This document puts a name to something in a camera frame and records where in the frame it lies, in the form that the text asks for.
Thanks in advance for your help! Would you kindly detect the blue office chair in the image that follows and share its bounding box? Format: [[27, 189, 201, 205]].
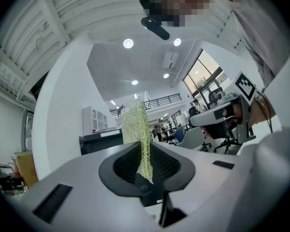
[[174, 126, 186, 144]]

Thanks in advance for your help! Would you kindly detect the person's right forearm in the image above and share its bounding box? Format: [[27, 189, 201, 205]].
[[249, 93, 277, 127]]

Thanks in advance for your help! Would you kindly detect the white shelf cabinet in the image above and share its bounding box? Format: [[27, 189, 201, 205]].
[[82, 105, 110, 133]]

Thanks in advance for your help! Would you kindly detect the black cable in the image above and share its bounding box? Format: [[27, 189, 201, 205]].
[[255, 90, 274, 133]]

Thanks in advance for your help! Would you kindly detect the person's head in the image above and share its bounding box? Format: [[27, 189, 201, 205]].
[[148, 0, 235, 28]]

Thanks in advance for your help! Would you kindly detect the cardboard box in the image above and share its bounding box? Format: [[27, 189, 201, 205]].
[[14, 150, 39, 188]]

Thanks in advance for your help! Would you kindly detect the yellow-green mesh scrubber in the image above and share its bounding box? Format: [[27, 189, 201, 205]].
[[120, 100, 154, 185]]

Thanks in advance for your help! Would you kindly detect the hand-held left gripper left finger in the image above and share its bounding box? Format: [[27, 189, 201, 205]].
[[5, 141, 160, 232]]

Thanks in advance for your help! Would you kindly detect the large window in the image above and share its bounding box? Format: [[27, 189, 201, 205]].
[[183, 49, 231, 106]]

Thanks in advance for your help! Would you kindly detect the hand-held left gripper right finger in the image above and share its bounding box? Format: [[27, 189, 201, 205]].
[[148, 140, 256, 228]]

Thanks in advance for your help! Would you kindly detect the white ceiling air conditioner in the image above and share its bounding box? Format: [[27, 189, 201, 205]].
[[162, 51, 180, 70]]

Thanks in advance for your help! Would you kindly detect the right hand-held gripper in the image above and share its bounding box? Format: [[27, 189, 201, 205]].
[[189, 71, 260, 144]]

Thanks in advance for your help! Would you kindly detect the white office chair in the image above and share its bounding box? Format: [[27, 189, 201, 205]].
[[176, 126, 212, 152]]

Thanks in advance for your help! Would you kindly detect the black balcony railing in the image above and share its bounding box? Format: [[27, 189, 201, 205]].
[[109, 93, 182, 117]]

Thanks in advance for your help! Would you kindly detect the black head-mounted camera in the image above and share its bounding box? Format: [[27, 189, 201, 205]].
[[138, 0, 171, 41]]

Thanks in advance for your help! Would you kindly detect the black machine with white panel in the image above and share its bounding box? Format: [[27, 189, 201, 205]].
[[79, 126, 124, 156]]

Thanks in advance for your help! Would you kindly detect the person's right hand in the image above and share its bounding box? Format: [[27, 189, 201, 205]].
[[222, 103, 244, 125]]

